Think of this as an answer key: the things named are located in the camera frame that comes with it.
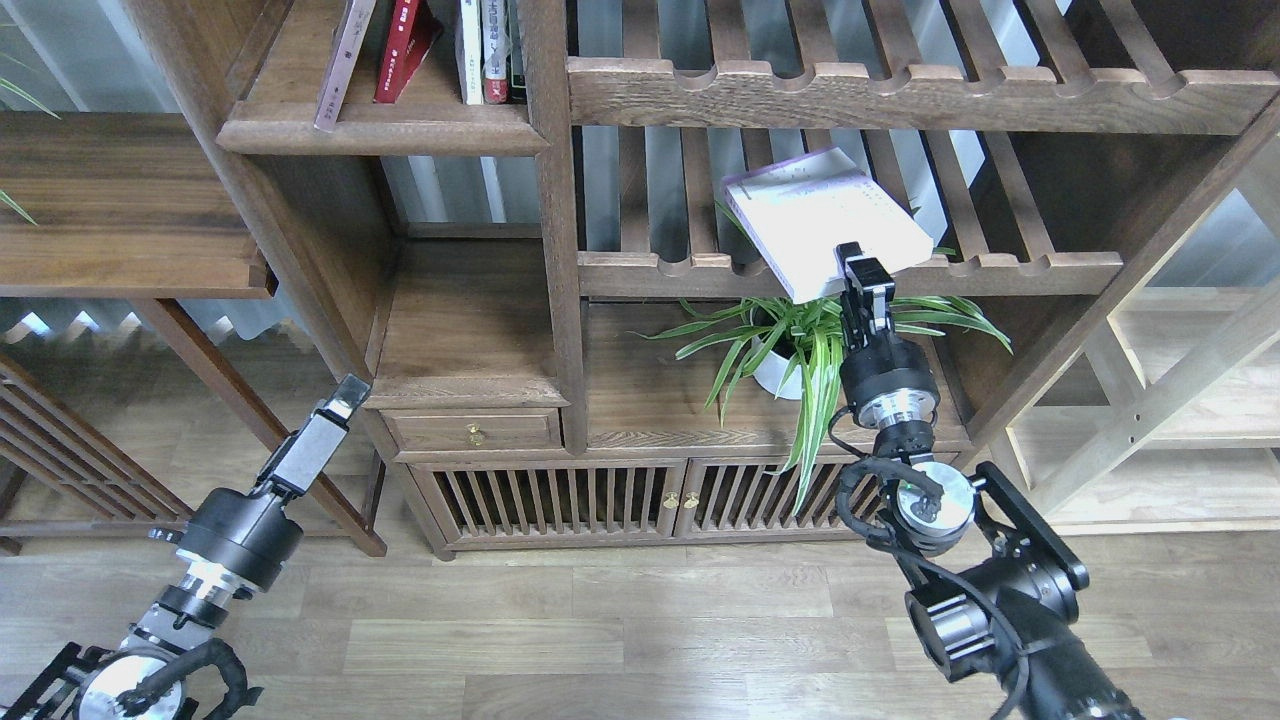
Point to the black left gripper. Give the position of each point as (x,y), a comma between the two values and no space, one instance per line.
(296,464)

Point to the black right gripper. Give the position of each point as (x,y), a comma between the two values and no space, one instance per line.
(865,302)

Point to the pale lavender book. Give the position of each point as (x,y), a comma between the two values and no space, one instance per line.
(798,211)

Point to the maroon book with white characters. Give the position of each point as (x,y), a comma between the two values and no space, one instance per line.
(347,42)

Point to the red book with photos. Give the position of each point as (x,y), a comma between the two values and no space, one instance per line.
(412,30)

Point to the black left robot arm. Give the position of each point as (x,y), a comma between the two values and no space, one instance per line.
(235,546)

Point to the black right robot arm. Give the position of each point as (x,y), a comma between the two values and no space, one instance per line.
(992,586)

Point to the spider plant green leaves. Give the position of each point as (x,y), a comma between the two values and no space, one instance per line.
(731,328)

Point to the brass drawer knob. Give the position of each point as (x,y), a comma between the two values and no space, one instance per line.
(476,435)

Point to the white plant pot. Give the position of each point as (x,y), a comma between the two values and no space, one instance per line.
(808,343)

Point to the dark wooden bookshelf cabinet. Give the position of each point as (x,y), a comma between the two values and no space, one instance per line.
(495,265)

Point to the dark slatted wooden rack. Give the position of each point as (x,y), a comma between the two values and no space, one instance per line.
(63,479)

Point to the dark upright book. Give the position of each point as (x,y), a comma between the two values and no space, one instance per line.
(516,76)

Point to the red and white upright book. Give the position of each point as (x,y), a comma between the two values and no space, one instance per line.
(495,46)

